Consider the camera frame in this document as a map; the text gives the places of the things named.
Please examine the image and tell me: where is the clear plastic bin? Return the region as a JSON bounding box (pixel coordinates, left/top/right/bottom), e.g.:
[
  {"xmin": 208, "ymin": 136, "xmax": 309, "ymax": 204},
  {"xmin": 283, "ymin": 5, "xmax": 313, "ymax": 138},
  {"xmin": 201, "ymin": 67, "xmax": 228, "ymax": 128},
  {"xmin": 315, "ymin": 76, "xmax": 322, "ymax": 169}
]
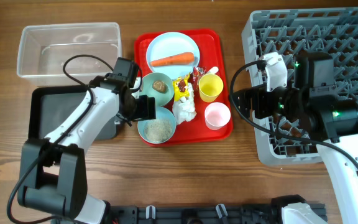
[{"xmin": 16, "ymin": 22, "xmax": 122, "ymax": 86}]

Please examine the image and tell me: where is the red plastic tray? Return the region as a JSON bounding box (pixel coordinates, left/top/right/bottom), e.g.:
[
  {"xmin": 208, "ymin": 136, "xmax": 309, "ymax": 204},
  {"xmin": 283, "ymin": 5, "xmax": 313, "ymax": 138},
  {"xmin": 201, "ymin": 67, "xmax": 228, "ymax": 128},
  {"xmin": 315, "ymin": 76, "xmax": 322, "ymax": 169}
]
[{"xmin": 134, "ymin": 29, "xmax": 233, "ymax": 147}]

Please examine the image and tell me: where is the white tissue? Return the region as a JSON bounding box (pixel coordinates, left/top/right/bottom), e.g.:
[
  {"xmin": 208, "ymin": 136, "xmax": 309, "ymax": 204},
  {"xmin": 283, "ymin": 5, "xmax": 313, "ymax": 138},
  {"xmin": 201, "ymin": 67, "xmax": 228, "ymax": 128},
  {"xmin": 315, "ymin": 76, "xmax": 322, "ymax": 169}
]
[{"xmin": 172, "ymin": 83, "xmax": 196, "ymax": 125}]

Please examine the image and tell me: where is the orange carrot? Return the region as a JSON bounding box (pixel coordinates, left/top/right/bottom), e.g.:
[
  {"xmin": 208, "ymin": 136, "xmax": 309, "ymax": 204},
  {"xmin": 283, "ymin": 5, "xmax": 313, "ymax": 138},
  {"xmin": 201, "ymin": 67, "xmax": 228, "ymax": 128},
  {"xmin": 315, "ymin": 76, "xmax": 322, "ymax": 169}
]
[{"xmin": 150, "ymin": 52, "xmax": 195, "ymax": 67}]

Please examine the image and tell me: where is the yellow plastic cup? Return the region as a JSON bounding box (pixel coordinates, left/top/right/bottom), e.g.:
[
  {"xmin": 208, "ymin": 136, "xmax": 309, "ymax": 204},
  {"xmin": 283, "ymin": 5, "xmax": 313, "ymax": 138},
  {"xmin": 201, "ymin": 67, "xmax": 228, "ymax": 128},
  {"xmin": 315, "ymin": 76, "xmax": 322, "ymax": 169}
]
[{"xmin": 198, "ymin": 73, "xmax": 224, "ymax": 103}]

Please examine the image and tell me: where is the grey dishwasher rack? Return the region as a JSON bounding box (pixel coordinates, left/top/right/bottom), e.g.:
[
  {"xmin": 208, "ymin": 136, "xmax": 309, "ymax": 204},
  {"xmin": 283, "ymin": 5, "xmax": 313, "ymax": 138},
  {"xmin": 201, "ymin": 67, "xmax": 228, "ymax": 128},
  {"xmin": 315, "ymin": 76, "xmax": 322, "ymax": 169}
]
[{"xmin": 241, "ymin": 7, "xmax": 358, "ymax": 166}]

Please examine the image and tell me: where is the red snack wrapper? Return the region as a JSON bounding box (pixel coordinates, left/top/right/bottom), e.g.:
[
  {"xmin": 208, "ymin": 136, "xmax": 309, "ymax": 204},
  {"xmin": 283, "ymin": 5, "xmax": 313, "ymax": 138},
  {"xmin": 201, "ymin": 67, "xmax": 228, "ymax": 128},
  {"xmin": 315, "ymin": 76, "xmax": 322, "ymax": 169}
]
[{"xmin": 189, "ymin": 67, "xmax": 205, "ymax": 91}]

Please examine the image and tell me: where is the light blue plate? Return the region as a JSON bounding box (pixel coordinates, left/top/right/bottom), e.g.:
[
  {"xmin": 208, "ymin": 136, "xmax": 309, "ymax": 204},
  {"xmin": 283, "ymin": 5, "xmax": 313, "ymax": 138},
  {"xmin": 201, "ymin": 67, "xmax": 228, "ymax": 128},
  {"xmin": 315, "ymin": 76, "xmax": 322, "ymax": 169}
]
[{"xmin": 146, "ymin": 32, "xmax": 201, "ymax": 80}]

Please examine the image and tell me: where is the blue bowl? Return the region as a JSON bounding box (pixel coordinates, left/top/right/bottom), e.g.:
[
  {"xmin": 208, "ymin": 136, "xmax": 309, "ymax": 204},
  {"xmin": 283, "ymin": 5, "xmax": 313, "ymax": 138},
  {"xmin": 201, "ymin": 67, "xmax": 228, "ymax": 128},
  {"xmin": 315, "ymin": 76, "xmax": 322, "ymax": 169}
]
[{"xmin": 137, "ymin": 107, "xmax": 177, "ymax": 144}]

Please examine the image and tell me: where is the brown food lump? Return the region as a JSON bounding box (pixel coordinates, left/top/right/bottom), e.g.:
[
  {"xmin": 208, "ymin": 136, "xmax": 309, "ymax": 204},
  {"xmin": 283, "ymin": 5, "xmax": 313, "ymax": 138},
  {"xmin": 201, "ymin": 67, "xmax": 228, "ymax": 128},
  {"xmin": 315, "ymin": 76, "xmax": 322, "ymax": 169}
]
[{"xmin": 152, "ymin": 80, "xmax": 167, "ymax": 93}]

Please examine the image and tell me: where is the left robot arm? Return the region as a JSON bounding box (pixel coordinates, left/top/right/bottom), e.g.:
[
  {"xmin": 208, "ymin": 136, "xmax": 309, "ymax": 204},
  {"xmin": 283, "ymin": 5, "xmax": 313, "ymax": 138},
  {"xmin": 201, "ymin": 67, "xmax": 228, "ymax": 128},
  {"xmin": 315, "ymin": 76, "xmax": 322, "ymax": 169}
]
[{"xmin": 11, "ymin": 76, "xmax": 155, "ymax": 223}]

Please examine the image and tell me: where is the pink plastic cup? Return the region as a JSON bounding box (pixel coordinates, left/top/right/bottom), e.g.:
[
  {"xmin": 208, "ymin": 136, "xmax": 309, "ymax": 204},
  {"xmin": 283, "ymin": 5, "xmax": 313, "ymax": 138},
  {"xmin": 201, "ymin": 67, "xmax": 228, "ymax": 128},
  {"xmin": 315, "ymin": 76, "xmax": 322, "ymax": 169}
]
[{"xmin": 204, "ymin": 102, "xmax": 231, "ymax": 130}]

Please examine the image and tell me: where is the green bowl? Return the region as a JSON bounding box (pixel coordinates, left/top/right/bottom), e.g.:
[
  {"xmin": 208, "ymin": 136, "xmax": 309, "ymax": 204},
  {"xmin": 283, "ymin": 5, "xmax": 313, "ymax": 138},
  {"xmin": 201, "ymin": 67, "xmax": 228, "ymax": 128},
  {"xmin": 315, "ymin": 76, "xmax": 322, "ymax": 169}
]
[{"xmin": 140, "ymin": 73, "xmax": 174, "ymax": 106}]

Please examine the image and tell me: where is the black waste tray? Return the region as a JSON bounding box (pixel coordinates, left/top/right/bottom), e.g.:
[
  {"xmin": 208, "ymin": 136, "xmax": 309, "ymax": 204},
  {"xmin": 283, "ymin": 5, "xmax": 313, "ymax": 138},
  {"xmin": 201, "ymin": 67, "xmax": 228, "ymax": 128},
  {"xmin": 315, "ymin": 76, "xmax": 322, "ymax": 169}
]
[{"xmin": 28, "ymin": 85, "xmax": 119, "ymax": 145}]

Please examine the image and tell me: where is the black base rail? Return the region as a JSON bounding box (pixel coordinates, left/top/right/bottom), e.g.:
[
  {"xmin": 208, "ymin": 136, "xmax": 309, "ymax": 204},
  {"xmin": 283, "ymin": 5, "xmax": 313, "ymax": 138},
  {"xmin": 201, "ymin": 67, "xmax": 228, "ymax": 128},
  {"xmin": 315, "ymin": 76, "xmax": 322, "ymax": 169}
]
[{"xmin": 109, "ymin": 204, "xmax": 279, "ymax": 224}]

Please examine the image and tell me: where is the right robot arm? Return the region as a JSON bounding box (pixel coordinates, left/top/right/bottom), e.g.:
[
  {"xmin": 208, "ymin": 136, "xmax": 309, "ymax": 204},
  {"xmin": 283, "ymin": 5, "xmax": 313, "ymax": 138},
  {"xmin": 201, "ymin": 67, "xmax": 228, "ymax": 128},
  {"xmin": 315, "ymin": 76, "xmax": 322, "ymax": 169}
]
[{"xmin": 229, "ymin": 52, "xmax": 358, "ymax": 223}]

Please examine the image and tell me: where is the white plastic spoon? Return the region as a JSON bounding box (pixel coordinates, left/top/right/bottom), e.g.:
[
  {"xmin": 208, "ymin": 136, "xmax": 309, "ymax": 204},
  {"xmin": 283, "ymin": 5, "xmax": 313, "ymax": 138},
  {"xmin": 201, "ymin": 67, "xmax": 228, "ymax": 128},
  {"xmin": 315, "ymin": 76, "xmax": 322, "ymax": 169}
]
[{"xmin": 206, "ymin": 67, "xmax": 219, "ymax": 74}]

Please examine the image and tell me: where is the yellow snack wrapper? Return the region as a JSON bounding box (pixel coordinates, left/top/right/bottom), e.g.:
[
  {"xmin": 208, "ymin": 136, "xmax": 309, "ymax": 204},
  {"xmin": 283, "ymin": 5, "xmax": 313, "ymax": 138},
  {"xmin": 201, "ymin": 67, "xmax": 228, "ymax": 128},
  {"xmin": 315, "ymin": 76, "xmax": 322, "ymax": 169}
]
[{"xmin": 172, "ymin": 74, "xmax": 190, "ymax": 101}]

